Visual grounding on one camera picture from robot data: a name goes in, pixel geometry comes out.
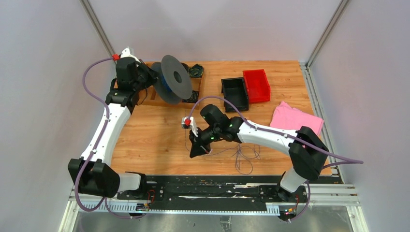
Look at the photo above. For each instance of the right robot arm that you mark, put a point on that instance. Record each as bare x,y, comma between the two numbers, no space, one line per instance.
307,152

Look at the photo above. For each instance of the red plastic bin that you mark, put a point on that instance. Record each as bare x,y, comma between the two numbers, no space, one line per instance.
257,86

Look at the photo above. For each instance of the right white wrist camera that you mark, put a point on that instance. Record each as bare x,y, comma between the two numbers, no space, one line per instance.
189,122

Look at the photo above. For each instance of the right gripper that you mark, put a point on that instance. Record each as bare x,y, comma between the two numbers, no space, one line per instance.
197,149

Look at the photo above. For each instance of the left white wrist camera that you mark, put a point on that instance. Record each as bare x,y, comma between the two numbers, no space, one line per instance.
126,53

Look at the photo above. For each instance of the black plastic bin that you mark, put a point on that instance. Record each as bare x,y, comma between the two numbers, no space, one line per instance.
234,90

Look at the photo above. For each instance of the rolled patterned tie bottom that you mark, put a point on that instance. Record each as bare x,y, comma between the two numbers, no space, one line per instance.
193,98

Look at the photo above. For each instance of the rolled green tie top right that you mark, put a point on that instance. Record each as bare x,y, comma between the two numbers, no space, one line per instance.
196,71

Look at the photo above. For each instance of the wooden compartment tray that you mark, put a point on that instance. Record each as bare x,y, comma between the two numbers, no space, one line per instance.
154,98

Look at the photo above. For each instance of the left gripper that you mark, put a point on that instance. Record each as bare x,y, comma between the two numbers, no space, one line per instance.
152,75

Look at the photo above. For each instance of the grey filament spool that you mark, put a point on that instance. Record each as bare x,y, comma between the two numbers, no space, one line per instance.
174,83

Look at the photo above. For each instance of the pink cloth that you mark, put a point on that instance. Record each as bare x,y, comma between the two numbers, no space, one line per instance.
288,118

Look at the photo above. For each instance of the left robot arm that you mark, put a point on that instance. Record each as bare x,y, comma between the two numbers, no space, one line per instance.
91,173

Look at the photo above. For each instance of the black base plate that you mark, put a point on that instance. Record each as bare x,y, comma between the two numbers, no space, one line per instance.
215,193

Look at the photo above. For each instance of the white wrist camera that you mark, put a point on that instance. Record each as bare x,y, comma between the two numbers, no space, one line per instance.
189,122
126,53

